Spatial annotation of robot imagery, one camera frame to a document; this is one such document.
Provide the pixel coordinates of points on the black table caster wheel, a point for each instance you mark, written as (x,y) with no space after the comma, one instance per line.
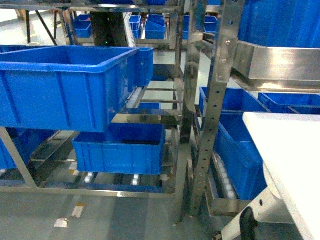
(247,224)

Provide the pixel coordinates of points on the blue bin upper right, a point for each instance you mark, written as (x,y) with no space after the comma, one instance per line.
(281,23)

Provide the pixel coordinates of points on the stainless steel front shelf rack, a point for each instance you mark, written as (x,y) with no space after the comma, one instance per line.
(258,68)

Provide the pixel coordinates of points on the blue bin below rack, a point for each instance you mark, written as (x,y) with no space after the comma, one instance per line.
(236,100)
(240,156)
(290,103)

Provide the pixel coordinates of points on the background blue bin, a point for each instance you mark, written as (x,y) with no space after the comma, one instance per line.
(155,28)
(210,25)
(82,26)

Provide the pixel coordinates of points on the blue bin below rack right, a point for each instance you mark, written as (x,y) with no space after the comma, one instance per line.
(290,103)

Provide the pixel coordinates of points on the background blue bin left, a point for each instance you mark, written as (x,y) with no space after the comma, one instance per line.
(82,26)

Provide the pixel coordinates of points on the stainless steel shelf rack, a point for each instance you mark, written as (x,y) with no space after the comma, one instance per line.
(258,68)
(175,118)

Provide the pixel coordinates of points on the blue bin lower layer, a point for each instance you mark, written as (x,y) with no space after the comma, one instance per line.
(125,148)

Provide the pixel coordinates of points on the background blue bin centre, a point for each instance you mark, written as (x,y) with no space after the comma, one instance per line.
(155,28)

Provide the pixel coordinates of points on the blue bin bottom left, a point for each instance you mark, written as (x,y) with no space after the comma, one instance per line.
(26,142)

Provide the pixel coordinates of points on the background blue bin right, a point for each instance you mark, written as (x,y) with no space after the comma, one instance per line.
(210,25)

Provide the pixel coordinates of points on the blue bin below rack centre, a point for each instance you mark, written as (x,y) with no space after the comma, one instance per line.
(236,100)

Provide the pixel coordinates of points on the blue bin behind large bin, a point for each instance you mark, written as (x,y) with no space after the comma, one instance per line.
(145,66)

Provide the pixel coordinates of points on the stainless steel left shelf rack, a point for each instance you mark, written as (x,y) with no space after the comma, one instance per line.
(175,118)

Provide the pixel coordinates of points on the blue bin below rack left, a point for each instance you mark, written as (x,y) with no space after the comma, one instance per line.
(240,156)

